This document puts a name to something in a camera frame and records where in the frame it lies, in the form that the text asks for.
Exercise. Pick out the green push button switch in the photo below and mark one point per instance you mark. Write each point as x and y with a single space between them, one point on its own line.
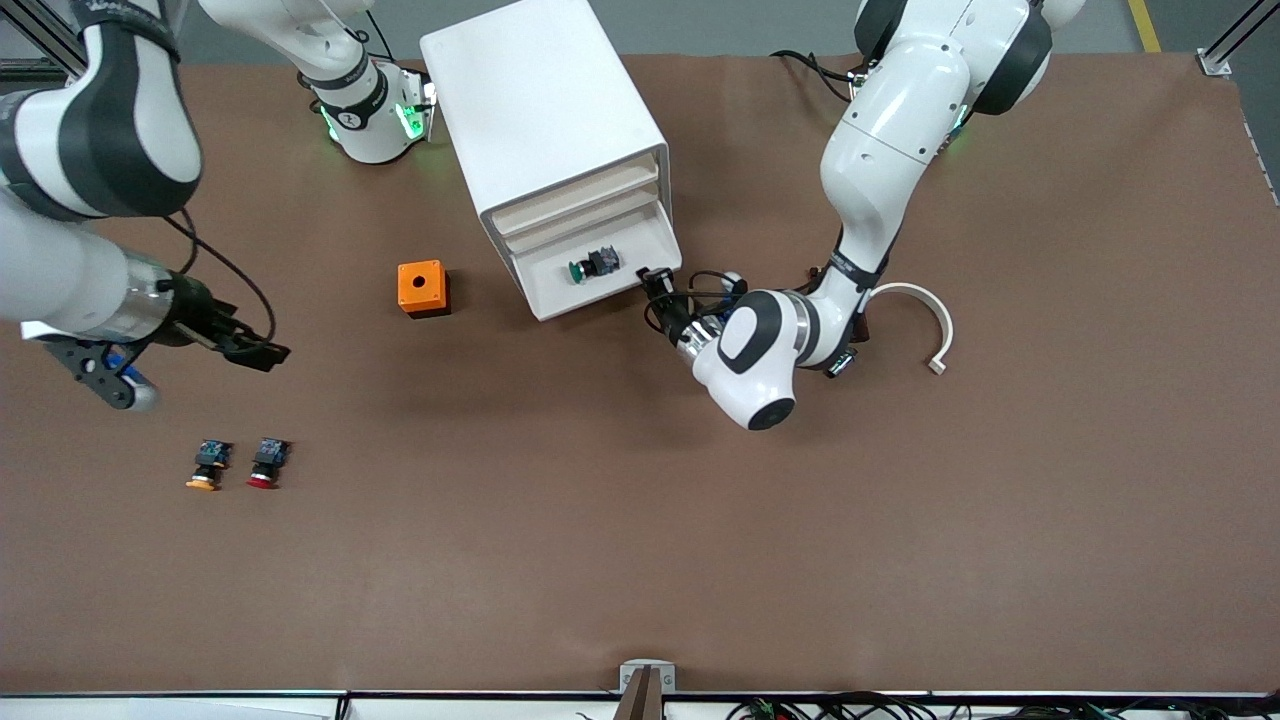
597 263

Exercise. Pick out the white semicircular clamp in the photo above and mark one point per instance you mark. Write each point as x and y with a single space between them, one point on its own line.
946 328

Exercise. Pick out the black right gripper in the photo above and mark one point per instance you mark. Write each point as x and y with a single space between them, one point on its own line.
193 313

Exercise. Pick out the silver metal fitting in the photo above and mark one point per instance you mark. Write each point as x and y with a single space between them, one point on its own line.
846 366

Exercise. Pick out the yellow push button switch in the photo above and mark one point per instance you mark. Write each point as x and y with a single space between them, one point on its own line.
208 462

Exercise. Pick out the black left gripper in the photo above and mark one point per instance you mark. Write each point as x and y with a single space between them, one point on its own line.
673 316

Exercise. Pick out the orange box with hole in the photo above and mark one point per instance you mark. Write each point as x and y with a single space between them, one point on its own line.
420 285

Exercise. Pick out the white plastic drawer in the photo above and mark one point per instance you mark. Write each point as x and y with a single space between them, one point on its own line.
580 220
560 297
575 193

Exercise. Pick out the aluminium frame profile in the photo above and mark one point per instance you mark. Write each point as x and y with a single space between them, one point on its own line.
1215 62
40 40

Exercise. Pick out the white drawer cabinet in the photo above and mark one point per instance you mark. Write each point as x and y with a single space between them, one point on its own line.
540 100

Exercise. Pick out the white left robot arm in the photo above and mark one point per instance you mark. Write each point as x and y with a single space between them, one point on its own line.
900 120

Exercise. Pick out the grey metal camera bracket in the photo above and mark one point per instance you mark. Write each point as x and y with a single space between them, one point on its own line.
630 678

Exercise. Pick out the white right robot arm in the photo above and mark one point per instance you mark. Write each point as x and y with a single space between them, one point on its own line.
100 120

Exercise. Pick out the red push button switch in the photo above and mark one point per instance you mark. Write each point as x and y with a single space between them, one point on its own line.
266 460

